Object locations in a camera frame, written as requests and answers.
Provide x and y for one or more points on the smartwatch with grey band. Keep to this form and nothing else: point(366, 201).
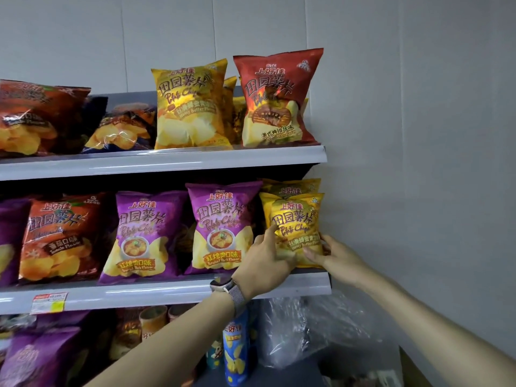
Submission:
point(238, 296)

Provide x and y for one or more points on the tall golden chips snack bag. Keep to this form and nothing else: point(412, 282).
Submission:
point(234, 116)
point(189, 108)

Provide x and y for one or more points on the person's left forearm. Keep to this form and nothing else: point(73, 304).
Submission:
point(161, 350)

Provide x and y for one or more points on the orange tomato chips snack bag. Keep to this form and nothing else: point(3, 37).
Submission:
point(36, 116)

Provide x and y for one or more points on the large orange tomato chip bag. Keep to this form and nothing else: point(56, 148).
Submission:
point(60, 237)

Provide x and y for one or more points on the person's right forearm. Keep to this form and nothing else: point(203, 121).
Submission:
point(443, 330)

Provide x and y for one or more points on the large golden yellow snack bag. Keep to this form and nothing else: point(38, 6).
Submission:
point(290, 187)
point(294, 213)

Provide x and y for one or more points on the person's right hand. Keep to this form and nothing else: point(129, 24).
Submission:
point(342, 263)

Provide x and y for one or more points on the dark blue barbecue chip bag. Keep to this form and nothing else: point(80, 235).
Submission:
point(121, 132)

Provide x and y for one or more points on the grey store shelving unit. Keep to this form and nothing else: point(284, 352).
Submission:
point(161, 161)

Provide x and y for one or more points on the person's left hand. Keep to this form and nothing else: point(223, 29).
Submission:
point(262, 274)

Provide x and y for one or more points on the brown cardboard box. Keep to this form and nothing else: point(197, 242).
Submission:
point(411, 374)

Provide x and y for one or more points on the red steak flavour chip bag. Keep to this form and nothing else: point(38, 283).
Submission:
point(278, 84)

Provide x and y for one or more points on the blue chip can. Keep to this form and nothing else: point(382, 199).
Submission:
point(236, 350)

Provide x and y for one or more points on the crumpled clear plastic bag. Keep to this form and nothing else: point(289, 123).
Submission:
point(306, 326)

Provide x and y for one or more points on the teal chip can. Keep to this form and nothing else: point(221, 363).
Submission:
point(214, 354)

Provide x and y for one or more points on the red yellow price tag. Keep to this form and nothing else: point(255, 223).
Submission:
point(46, 304)

